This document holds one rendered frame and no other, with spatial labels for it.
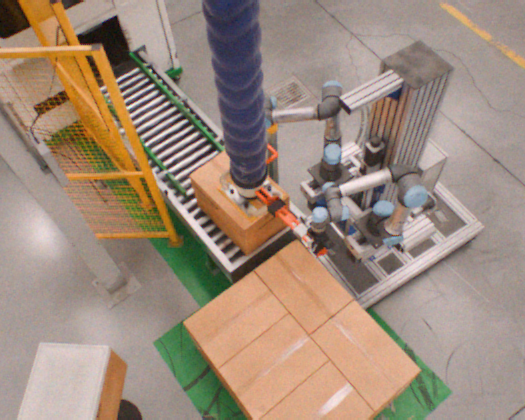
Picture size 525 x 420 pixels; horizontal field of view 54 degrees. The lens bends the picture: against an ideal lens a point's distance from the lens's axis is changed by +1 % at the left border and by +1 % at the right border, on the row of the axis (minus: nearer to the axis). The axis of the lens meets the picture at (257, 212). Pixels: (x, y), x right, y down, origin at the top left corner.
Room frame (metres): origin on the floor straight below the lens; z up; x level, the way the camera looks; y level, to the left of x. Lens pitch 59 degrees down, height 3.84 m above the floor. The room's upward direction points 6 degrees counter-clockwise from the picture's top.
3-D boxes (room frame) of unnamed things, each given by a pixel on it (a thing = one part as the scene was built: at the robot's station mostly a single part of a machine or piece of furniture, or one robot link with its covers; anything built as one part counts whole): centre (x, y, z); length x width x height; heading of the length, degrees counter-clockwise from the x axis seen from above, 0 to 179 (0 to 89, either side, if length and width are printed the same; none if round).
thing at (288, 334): (0.97, -0.17, 0.34); 1.20 x 1.00 x 0.40; 33
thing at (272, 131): (2.45, -0.16, 0.50); 0.07 x 0.07 x 1.00; 33
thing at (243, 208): (1.74, 0.11, 1.14); 0.34 x 0.10 x 0.05; 35
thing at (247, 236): (1.98, 0.11, 0.75); 0.60 x 0.40 x 0.40; 36
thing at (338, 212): (1.35, -0.41, 1.54); 0.11 x 0.11 x 0.08; 7
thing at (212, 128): (2.86, 0.31, 0.50); 2.31 x 0.05 x 0.19; 33
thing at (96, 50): (2.15, 1.10, 1.05); 0.87 x 0.10 x 2.10; 85
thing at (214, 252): (2.51, 0.85, 0.50); 2.31 x 0.05 x 0.19; 33
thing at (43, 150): (1.83, 1.12, 1.62); 0.20 x 0.05 x 0.30; 33
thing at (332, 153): (1.95, -0.51, 1.20); 0.13 x 0.12 x 0.14; 169
